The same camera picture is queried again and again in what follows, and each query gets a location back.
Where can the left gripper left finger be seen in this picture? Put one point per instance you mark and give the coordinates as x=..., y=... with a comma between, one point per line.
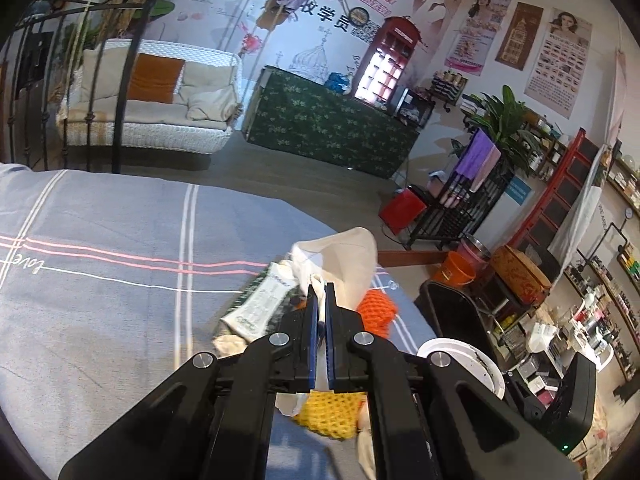
x=211, y=418

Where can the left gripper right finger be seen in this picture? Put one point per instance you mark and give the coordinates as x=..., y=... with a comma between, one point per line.
x=430, y=417

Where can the yellow foam fruit net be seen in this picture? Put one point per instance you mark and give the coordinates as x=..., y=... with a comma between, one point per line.
x=330, y=414

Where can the orange foam fruit net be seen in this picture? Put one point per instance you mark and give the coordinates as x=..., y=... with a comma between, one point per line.
x=377, y=312

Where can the brown wicker trash bin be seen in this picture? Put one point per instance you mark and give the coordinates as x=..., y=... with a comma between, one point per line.
x=453, y=314

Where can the white utility cart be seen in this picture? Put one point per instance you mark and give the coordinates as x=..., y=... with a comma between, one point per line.
x=553, y=339

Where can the green white wrapper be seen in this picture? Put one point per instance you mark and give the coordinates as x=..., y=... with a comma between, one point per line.
x=261, y=305

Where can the orange plastic bucket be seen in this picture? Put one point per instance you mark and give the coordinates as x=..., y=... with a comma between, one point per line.
x=455, y=271

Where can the orange patterned cushion box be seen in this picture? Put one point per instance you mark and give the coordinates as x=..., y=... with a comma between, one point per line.
x=521, y=275

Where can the pink plastic basin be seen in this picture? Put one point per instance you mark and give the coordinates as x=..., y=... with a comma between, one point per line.
x=473, y=250

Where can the grey striped tablecloth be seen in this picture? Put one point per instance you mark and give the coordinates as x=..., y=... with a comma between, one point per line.
x=108, y=283

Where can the red ladder shelf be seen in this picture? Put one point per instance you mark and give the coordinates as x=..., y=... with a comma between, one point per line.
x=564, y=186

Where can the red bag on floor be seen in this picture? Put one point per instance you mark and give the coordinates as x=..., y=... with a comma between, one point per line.
x=401, y=210

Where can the black metal rack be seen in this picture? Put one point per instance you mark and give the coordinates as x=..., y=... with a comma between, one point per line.
x=453, y=210

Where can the pink towel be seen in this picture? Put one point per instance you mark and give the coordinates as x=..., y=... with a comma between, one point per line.
x=485, y=168

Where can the purple towel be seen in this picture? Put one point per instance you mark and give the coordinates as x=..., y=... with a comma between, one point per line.
x=474, y=156

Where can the green potted plant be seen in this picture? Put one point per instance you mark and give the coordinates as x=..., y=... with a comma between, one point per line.
x=502, y=119

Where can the green patterned counter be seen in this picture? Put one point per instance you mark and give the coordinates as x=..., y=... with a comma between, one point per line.
x=291, y=114

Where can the red phone booth cabinet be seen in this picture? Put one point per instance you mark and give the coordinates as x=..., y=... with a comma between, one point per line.
x=387, y=56

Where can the white wicker swing sofa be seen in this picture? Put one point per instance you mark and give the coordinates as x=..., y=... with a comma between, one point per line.
x=180, y=98

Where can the orange brown cushion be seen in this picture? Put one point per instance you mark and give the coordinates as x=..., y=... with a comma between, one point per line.
x=154, y=78

